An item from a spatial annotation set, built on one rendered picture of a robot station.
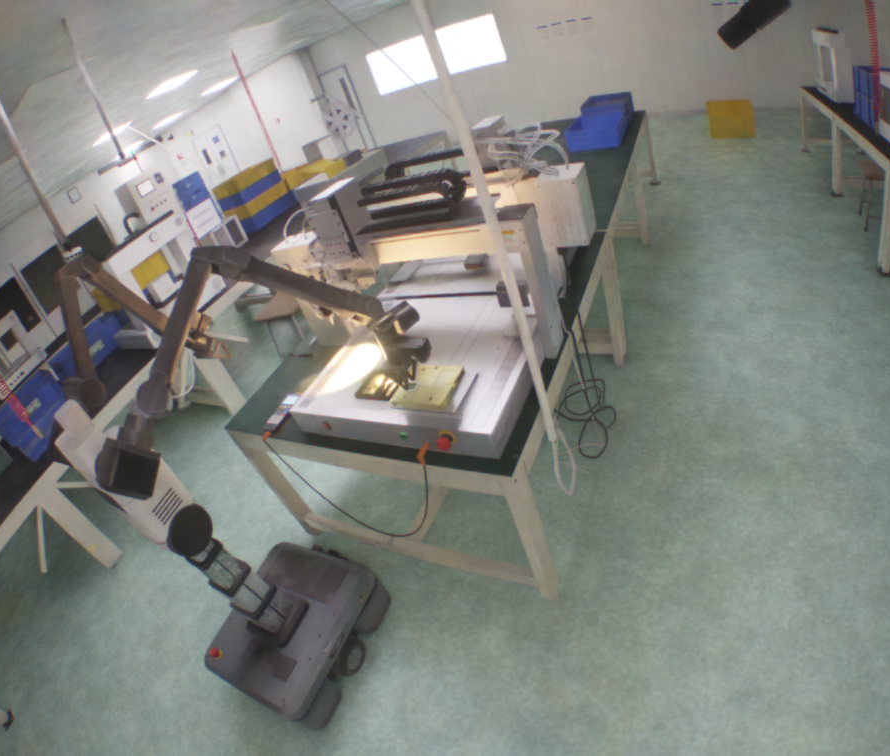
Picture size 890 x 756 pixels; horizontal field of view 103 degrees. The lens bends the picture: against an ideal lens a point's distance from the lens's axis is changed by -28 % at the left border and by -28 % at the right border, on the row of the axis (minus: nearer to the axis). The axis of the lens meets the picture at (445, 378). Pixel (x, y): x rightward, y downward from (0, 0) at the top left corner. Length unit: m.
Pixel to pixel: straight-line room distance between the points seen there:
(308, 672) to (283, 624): 0.21
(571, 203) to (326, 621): 1.62
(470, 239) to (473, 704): 1.49
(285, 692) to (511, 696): 0.75
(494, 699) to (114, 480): 1.33
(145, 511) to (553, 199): 1.49
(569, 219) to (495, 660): 1.51
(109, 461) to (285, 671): 1.00
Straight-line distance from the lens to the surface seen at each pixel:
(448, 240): 1.44
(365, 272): 1.51
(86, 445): 1.29
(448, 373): 1.38
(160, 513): 1.41
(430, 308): 1.81
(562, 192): 1.60
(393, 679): 1.93
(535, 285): 1.42
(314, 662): 1.79
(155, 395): 1.16
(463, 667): 1.85
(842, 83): 5.24
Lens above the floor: 1.68
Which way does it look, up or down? 35 degrees down
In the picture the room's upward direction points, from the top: 22 degrees counter-clockwise
